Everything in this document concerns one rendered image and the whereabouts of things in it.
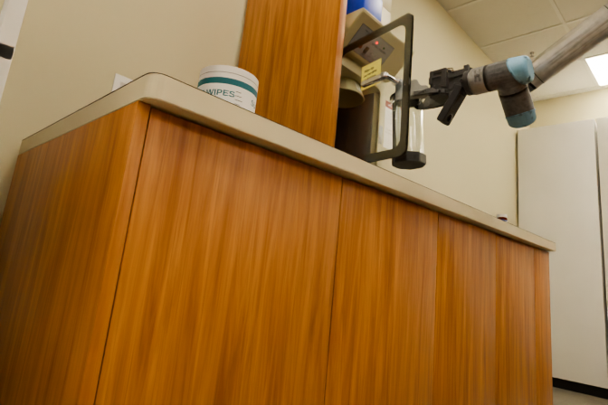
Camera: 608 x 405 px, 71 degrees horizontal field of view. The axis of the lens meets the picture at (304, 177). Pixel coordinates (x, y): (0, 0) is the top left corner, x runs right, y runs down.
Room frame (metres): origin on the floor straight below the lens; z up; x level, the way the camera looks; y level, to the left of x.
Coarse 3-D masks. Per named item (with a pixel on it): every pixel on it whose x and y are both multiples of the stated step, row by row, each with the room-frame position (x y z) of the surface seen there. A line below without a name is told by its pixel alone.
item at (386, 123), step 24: (408, 24) 1.00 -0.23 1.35; (360, 48) 1.15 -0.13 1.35; (384, 48) 1.07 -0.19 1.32; (408, 48) 1.00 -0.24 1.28; (360, 72) 1.14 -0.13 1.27; (408, 72) 1.00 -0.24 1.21; (360, 96) 1.14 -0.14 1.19; (384, 96) 1.06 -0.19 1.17; (408, 96) 1.00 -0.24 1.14; (360, 120) 1.13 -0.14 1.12; (384, 120) 1.06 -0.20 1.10; (408, 120) 1.00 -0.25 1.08; (336, 144) 1.21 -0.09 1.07; (360, 144) 1.13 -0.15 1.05; (384, 144) 1.05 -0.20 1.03
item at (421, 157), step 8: (408, 152) 1.20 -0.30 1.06; (416, 152) 1.20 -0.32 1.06; (392, 160) 1.26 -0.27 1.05; (400, 160) 1.21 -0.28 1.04; (408, 160) 1.20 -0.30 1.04; (416, 160) 1.20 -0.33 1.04; (424, 160) 1.22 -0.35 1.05; (400, 168) 1.29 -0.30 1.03; (408, 168) 1.28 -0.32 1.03; (416, 168) 1.28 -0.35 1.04
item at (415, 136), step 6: (414, 102) 1.21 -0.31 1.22; (420, 102) 1.22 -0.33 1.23; (414, 108) 1.21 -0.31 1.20; (420, 108) 1.22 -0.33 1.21; (414, 114) 1.21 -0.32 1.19; (420, 114) 1.22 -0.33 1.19; (414, 120) 1.21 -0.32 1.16; (420, 120) 1.21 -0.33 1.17; (414, 126) 1.21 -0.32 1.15; (420, 126) 1.21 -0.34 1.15; (414, 132) 1.20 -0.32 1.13; (420, 132) 1.21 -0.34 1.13; (408, 138) 1.21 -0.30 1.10; (414, 138) 1.20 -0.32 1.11; (420, 138) 1.21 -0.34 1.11; (408, 144) 1.20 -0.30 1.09; (414, 144) 1.20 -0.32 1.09; (420, 144) 1.21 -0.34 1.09; (408, 150) 1.20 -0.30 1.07; (414, 150) 1.20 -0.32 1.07; (420, 150) 1.21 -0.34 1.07
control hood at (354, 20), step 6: (354, 12) 1.20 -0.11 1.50; (360, 12) 1.18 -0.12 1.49; (366, 12) 1.19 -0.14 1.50; (348, 18) 1.21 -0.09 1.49; (354, 18) 1.19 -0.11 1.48; (360, 18) 1.19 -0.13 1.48; (366, 18) 1.20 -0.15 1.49; (372, 18) 1.21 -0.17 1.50; (348, 24) 1.21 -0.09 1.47; (354, 24) 1.20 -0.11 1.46; (360, 24) 1.21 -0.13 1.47; (366, 24) 1.22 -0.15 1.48; (372, 24) 1.23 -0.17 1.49; (378, 24) 1.24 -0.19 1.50; (348, 30) 1.21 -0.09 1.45; (354, 30) 1.22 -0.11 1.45; (372, 30) 1.24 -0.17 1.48; (348, 36) 1.23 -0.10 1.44; (348, 42) 1.25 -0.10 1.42
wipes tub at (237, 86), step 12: (204, 72) 0.83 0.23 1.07; (216, 72) 0.81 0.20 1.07; (228, 72) 0.81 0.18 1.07; (240, 72) 0.82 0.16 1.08; (204, 84) 0.83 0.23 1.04; (216, 84) 0.81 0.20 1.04; (228, 84) 0.81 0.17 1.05; (240, 84) 0.82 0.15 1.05; (252, 84) 0.85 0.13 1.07; (216, 96) 0.81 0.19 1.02; (228, 96) 0.82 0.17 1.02; (240, 96) 0.83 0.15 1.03; (252, 96) 0.85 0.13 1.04; (252, 108) 0.86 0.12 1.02
